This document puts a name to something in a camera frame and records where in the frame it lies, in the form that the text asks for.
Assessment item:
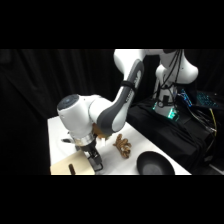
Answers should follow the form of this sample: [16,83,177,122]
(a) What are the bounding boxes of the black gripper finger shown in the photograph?
[88,156,98,170]
[94,158,104,173]

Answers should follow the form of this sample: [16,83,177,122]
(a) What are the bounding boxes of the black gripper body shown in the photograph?
[81,144,101,164]

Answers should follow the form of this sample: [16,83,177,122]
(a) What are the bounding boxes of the black marker pen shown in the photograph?
[68,162,77,176]

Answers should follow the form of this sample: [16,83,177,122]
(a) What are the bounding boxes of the tan cutting board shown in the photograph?
[49,150,96,176]

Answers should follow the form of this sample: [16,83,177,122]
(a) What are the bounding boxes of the black bowl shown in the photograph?
[136,150,176,176]

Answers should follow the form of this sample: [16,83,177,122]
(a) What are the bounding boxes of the black cloth-covered stand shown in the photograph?
[125,99,224,175]

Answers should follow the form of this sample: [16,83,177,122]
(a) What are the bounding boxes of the black curtain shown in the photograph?
[0,49,224,175]

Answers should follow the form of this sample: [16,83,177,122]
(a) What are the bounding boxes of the green base light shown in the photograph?
[151,101,181,122]

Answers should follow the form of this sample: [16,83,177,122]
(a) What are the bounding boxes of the blue lit electronics box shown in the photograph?
[177,88,195,108]

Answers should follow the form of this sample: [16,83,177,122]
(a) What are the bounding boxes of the blue backlit keyboard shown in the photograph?
[195,91,220,109]

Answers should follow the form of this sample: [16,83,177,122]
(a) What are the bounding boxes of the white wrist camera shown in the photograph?
[60,135,78,145]

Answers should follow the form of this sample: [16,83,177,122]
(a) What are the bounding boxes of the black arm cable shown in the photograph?
[153,49,185,101]

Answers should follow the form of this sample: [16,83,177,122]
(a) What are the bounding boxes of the yellow cable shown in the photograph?
[209,109,219,137]

